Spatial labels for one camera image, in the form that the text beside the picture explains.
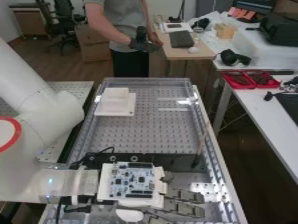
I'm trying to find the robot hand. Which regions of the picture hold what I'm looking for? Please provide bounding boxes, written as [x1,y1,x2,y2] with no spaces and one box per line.
[88,161,208,224]

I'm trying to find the black plate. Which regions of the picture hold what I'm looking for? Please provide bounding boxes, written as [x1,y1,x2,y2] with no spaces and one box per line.
[84,152,210,172]

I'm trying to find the clear box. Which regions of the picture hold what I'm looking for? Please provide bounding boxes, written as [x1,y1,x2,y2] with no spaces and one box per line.
[65,77,250,224]

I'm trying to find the thin stick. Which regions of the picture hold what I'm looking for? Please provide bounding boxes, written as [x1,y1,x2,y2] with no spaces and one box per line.
[192,99,210,168]

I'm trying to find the small white box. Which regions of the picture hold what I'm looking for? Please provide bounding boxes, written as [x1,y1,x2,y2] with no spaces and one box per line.
[93,87,137,117]

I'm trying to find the wooden desk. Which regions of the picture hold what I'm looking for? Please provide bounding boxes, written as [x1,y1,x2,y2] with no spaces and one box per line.
[149,21,220,79]

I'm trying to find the red tray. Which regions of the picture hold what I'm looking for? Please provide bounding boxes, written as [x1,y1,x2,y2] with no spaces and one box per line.
[220,70,258,90]
[245,69,282,90]

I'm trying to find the cardboard box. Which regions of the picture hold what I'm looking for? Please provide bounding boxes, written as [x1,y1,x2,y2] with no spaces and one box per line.
[73,23,113,63]

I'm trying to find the black headphones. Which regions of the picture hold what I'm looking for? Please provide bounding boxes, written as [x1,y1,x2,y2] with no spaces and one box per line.
[220,48,253,67]

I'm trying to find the black flat pouch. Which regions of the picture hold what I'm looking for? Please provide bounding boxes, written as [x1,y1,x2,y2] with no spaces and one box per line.
[168,30,196,49]

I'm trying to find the person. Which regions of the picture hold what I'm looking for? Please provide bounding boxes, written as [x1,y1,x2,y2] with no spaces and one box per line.
[82,0,165,79]

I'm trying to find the white padded desk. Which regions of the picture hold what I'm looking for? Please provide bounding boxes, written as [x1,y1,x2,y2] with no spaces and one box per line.
[188,10,298,72]

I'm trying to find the beige box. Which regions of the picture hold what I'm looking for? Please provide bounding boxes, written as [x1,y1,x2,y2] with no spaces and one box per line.
[214,22,239,40]

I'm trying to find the black office chair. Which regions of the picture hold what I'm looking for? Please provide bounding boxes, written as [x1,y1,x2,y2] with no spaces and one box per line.
[35,0,86,53]

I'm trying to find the wooden cabinet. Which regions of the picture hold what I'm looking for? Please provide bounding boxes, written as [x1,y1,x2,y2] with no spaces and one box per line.
[8,3,49,38]

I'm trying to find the black case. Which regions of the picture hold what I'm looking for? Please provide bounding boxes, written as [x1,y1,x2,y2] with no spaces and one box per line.
[258,13,298,47]

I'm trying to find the black cable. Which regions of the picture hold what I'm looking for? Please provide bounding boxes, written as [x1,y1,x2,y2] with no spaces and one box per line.
[93,146,117,157]

